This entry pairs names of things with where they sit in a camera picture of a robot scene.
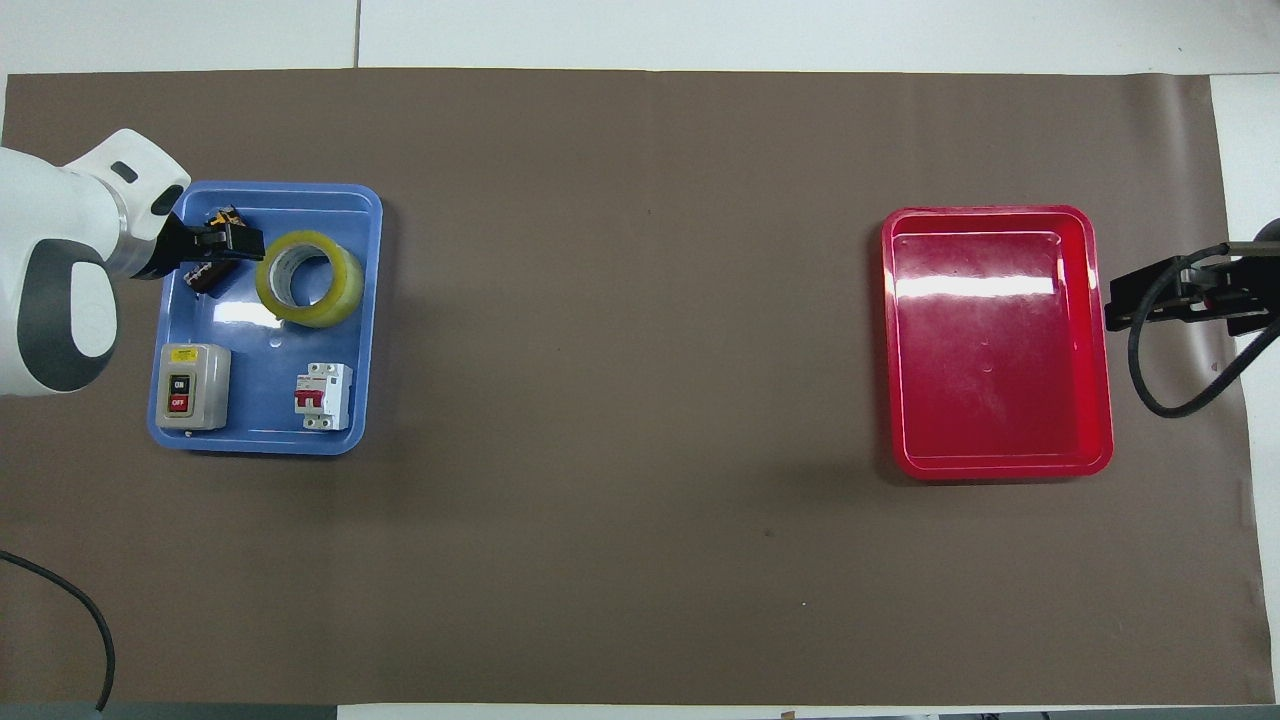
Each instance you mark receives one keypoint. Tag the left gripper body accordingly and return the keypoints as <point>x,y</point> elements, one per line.
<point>180,248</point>

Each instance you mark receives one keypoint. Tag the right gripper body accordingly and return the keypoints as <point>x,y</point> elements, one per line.
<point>1258,300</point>

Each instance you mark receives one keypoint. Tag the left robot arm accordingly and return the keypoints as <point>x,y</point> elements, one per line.
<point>55,220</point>

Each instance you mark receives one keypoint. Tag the clear yellowish tape roll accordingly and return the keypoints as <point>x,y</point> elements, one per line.
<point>343,288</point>

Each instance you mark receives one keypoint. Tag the small dark brown electrical part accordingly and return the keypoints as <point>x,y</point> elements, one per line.
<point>205,278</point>

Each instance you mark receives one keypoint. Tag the blue plastic tray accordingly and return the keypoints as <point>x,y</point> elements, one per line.
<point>262,385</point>

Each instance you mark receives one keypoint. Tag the white red circuit breaker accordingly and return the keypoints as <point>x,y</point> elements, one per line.
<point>335,395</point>

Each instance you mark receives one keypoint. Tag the red plastic tray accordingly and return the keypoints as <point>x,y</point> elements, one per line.
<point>995,370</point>

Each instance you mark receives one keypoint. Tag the grey on-off switch box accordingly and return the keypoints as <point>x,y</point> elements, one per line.
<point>205,385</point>

